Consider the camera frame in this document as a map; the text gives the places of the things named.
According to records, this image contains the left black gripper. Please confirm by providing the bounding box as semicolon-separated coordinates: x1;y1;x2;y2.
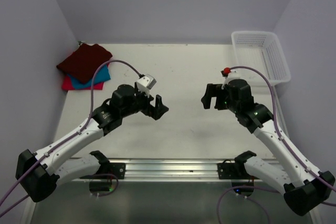
120;85;168;120

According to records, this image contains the dark red t-shirt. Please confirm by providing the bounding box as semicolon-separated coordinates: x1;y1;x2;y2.
56;44;112;84

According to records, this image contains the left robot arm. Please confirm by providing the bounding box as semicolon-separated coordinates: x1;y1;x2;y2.
15;81;169;202

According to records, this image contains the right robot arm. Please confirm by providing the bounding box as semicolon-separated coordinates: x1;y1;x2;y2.
201;79;335;216

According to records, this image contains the white plastic basket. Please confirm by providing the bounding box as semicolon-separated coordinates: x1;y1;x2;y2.
231;31;291;86

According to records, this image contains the folded blue t-shirt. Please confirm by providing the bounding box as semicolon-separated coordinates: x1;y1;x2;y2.
67;65;111;90

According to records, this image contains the folded pink t-shirt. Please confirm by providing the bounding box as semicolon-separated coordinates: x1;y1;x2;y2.
61;75;110;91

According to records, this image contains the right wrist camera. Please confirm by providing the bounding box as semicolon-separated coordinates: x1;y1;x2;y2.
221;67;240;89

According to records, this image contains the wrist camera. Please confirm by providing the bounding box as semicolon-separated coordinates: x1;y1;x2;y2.
221;67;240;89
136;74;156;97

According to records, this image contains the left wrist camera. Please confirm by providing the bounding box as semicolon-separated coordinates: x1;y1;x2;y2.
136;74;156;97

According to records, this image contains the aluminium mounting rail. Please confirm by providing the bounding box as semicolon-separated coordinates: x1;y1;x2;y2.
73;157;284;182

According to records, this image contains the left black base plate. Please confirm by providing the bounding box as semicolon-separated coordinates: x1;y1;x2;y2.
104;163;126;179

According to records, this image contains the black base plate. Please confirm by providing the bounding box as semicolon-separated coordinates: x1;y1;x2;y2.
104;163;126;179
217;159;257;180

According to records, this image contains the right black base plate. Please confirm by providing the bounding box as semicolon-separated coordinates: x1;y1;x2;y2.
217;159;257;180

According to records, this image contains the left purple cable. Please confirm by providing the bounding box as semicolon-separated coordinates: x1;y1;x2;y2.
0;59;144;211

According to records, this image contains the purple cable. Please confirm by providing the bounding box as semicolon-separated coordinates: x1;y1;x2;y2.
216;66;336;224
0;59;144;211

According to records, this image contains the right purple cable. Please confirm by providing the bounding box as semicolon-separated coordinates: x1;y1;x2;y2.
216;66;336;224

